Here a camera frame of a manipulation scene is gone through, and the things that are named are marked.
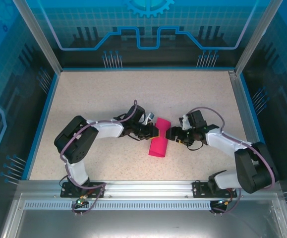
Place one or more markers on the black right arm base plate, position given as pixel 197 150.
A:
pixel 199 189

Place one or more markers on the pink paper sheet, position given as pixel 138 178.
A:
pixel 158 147

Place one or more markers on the metal tray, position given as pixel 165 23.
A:
pixel 143 225

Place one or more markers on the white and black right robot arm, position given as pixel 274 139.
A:
pixel 222 140

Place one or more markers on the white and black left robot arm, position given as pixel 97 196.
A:
pixel 108 130

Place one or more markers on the aluminium frame post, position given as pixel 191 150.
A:
pixel 256 37
pixel 39 37

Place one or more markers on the aluminium side rail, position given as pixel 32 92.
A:
pixel 244 111

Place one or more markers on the aluminium mounting rail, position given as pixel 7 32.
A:
pixel 148 189

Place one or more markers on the blue table border strip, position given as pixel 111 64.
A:
pixel 41 126
pixel 253 111
pixel 145 69

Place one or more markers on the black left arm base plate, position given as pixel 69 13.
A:
pixel 66 191

